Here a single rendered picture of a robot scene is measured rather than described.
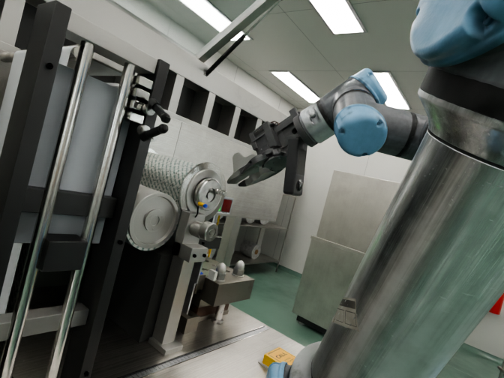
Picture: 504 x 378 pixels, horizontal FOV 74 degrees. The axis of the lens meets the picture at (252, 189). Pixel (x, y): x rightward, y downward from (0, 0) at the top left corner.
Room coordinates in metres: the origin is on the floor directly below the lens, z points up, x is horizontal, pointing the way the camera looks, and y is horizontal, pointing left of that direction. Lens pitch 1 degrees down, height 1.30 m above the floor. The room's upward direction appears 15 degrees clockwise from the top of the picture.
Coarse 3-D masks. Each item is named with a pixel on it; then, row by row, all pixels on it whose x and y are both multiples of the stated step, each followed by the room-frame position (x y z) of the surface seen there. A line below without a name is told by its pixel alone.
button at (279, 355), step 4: (280, 348) 0.82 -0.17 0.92; (268, 352) 0.78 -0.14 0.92; (272, 352) 0.78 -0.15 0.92; (276, 352) 0.79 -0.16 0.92; (280, 352) 0.79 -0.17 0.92; (284, 352) 0.80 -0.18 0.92; (288, 352) 0.80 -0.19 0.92; (264, 356) 0.77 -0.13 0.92; (268, 356) 0.76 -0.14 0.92; (272, 356) 0.77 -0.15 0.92; (276, 356) 0.77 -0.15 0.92; (280, 356) 0.78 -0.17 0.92; (284, 356) 0.78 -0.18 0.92; (288, 356) 0.78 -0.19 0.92; (292, 356) 0.79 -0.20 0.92; (264, 360) 0.77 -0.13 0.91; (268, 360) 0.76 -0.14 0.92; (272, 360) 0.75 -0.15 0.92; (276, 360) 0.75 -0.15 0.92; (280, 360) 0.76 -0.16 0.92; (284, 360) 0.76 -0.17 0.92; (288, 360) 0.77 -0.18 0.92; (292, 360) 0.77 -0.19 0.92; (268, 364) 0.76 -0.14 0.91
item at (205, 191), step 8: (200, 184) 0.75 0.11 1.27; (208, 184) 0.76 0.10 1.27; (216, 184) 0.78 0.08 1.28; (200, 192) 0.74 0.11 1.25; (208, 192) 0.77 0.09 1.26; (200, 200) 0.75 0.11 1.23; (208, 200) 0.78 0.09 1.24; (216, 200) 0.79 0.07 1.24; (200, 208) 0.77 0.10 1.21; (208, 208) 0.78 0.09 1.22
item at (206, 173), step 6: (198, 174) 0.75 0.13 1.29; (204, 174) 0.76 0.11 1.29; (210, 174) 0.78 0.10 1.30; (216, 174) 0.80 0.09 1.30; (192, 180) 0.74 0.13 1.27; (198, 180) 0.75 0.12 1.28; (216, 180) 0.80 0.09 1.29; (192, 186) 0.74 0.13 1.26; (222, 186) 0.82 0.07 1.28; (186, 192) 0.74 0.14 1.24; (192, 192) 0.75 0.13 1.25; (186, 198) 0.74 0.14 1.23; (192, 198) 0.75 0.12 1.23; (192, 204) 0.75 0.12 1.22; (192, 210) 0.76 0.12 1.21; (204, 210) 0.79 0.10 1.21; (210, 210) 0.81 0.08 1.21
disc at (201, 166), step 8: (192, 168) 0.74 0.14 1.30; (200, 168) 0.76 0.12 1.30; (208, 168) 0.78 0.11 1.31; (216, 168) 0.80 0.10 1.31; (192, 176) 0.74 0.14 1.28; (184, 184) 0.73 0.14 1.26; (224, 184) 0.83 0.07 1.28; (184, 192) 0.73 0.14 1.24; (184, 200) 0.74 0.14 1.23; (184, 208) 0.74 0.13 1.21; (216, 208) 0.83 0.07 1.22; (208, 216) 0.81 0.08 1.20
